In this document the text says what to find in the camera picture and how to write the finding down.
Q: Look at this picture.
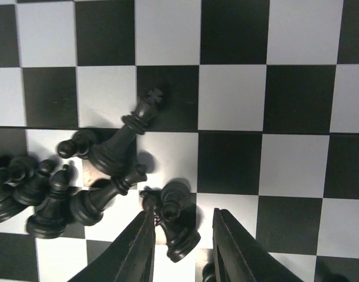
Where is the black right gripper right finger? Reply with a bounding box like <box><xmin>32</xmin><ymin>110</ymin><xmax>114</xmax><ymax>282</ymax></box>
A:
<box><xmin>212</xmin><ymin>208</ymin><xmax>301</xmax><ymax>282</ymax></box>

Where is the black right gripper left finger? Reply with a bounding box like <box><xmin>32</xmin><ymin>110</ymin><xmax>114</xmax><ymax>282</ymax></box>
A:
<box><xmin>70</xmin><ymin>207</ymin><xmax>156</xmax><ymax>282</ymax></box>

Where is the black pawn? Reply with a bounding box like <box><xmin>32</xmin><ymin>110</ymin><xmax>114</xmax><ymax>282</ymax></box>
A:
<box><xmin>161</xmin><ymin>181</ymin><xmax>190</xmax><ymax>221</ymax></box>
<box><xmin>56</xmin><ymin>129</ymin><xmax>101</xmax><ymax>159</ymax></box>

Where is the black king piece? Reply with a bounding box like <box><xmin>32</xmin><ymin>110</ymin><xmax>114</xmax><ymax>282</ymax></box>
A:
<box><xmin>88</xmin><ymin>88</ymin><xmax>163</xmax><ymax>176</ymax></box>

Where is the black bishop piece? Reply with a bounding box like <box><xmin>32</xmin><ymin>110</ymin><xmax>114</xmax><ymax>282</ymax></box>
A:
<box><xmin>26</xmin><ymin>164</ymin><xmax>71</xmax><ymax>239</ymax></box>

